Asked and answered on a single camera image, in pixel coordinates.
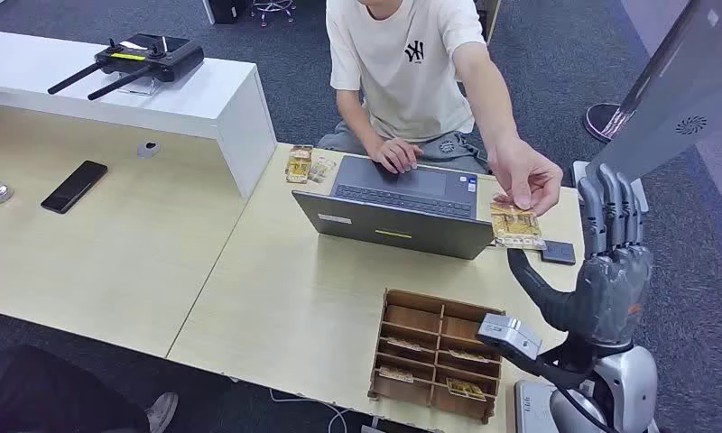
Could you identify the person's right hand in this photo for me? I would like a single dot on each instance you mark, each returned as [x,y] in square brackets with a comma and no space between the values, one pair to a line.
[397,155]

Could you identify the person's left hand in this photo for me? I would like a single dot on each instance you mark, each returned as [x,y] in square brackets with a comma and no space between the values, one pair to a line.
[525,173]

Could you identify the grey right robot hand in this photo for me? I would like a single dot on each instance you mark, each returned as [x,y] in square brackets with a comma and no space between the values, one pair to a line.
[612,293]

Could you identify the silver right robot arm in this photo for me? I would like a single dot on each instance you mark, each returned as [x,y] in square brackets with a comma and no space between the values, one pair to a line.
[630,382]

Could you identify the person's right forearm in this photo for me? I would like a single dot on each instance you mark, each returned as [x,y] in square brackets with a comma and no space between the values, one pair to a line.
[355,119]

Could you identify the person's left forearm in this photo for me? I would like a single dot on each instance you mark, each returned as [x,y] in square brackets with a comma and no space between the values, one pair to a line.
[486,95]

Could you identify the black card reader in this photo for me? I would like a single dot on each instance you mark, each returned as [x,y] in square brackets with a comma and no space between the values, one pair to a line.
[558,253]

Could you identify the pale clear card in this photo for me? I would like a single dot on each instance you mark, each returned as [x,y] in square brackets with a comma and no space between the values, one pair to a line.
[322,169]

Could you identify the person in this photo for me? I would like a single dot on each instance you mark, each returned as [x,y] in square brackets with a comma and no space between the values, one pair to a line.
[406,78]

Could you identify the wooden card organizer box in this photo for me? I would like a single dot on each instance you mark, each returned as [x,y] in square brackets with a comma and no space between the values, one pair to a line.
[421,317]

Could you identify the grey laptop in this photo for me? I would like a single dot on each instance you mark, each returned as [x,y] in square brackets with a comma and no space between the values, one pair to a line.
[397,227]

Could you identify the round dark stand base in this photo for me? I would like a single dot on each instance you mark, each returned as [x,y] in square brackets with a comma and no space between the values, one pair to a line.
[600,122]

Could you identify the white box with QR label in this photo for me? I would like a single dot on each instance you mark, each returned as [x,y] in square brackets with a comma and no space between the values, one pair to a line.
[531,409]

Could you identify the grey display kiosk stand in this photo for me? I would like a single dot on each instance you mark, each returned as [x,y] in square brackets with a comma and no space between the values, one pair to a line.
[684,89]

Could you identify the chrome office chair base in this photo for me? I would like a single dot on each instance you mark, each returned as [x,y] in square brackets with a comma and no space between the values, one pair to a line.
[272,9]

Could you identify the white desk riser shelf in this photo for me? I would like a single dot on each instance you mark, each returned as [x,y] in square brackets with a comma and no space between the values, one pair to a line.
[187,101]

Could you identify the black cabinet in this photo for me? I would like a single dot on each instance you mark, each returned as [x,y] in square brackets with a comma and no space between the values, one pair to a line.
[229,9]

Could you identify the grey round desk grommet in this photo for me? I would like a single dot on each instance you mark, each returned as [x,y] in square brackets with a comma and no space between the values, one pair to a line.
[149,149]

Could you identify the black remote controller with antennas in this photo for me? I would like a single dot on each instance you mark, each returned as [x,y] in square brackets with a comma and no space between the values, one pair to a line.
[158,57]

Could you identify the clear acrylic stand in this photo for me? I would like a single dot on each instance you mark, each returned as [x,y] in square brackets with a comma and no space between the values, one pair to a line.
[143,88]

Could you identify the black smartphone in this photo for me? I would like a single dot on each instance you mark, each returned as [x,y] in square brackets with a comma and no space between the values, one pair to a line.
[74,186]

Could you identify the bystander's shoe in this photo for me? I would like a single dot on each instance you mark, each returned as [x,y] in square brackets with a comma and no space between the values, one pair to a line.
[162,412]

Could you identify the bystander's leg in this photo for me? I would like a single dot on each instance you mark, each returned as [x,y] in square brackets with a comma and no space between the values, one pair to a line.
[50,394]

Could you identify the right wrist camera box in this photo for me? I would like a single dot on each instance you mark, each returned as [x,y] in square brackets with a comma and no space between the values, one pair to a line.
[507,336]

